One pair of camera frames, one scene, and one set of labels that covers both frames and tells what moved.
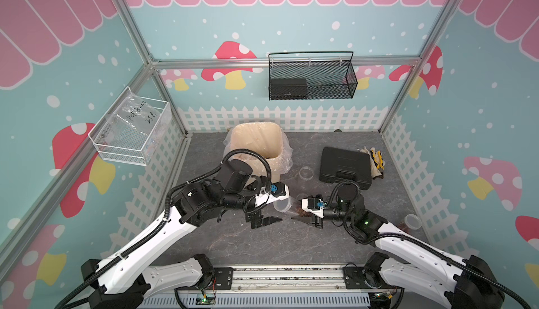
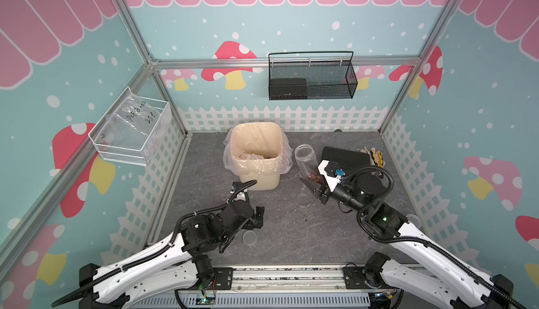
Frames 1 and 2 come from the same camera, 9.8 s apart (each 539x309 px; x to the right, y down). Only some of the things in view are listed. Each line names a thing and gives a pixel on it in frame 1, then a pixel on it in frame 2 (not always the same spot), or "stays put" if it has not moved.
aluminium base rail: x=319 y=286 stays put
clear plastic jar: x=288 y=204 to x=307 y=162
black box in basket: x=288 y=88 stays put
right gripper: x=309 y=220 to x=321 y=189
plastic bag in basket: x=138 y=121 stays put
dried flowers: x=301 y=212 to x=316 y=177
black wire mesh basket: x=311 y=75 stays put
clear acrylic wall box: x=132 y=129 stays put
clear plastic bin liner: x=267 y=138 stays put
